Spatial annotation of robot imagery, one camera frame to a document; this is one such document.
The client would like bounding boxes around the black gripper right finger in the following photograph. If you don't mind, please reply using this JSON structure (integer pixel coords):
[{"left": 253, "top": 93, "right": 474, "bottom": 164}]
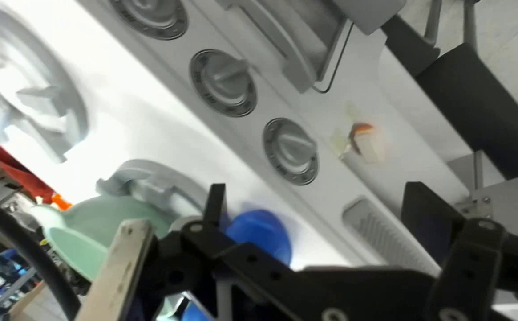
[{"left": 403, "top": 182, "right": 518, "bottom": 321}]

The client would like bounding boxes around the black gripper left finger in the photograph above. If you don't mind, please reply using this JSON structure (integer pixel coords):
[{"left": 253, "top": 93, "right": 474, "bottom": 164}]
[{"left": 79, "top": 184, "right": 255, "bottom": 321}]

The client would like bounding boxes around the small white compartment door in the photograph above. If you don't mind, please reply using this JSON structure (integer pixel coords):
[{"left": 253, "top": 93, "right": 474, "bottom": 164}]
[{"left": 456, "top": 168, "right": 518, "bottom": 237}]

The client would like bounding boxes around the blue plastic cup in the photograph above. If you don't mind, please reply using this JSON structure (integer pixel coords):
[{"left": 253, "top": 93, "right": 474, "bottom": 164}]
[{"left": 221, "top": 207, "right": 296, "bottom": 269}]

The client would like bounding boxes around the mint green toy pot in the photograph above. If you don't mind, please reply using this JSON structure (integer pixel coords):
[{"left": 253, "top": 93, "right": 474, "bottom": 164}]
[{"left": 25, "top": 194, "right": 180, "bottom": 283}]

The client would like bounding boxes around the white toy kitchen unit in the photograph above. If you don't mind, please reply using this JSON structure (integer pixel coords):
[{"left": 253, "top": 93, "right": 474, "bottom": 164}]
[{"left": 0, "top": 0, "right": 518, "bottom": 321}]

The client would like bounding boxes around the grey vent grille panel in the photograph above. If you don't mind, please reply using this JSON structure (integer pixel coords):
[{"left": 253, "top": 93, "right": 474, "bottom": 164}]
[{"left": 342, "top": 196, "right": 444, "bottom": 278}]

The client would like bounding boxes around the beige masking tape piece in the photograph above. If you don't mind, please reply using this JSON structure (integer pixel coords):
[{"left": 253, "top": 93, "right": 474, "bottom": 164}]
[{"left": 332, "top": 114, "right": 390, "bottom": 168}]

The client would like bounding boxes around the grey stove knob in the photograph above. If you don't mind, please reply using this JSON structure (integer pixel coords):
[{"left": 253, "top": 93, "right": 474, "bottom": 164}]
[
  {"left": 262, "top": 116, "right": 321, "bottom": 187},
  {"left": 187, "top": 48, "right": 259, "bottom": 119},
  {"left": 109, "top": 0, "right": 191, "bottom": 41}
]

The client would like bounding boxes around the red orange plastic object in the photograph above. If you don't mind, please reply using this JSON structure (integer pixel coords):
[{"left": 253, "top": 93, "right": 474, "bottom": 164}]
[{"left": 0, "top": 143, "right": 74, "bottom": 212}]

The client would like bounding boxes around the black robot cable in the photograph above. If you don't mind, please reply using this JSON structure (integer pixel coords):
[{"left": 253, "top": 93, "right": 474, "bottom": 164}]
[{"left": 0, "top": 184, "right": 82, "bottom": 321}]

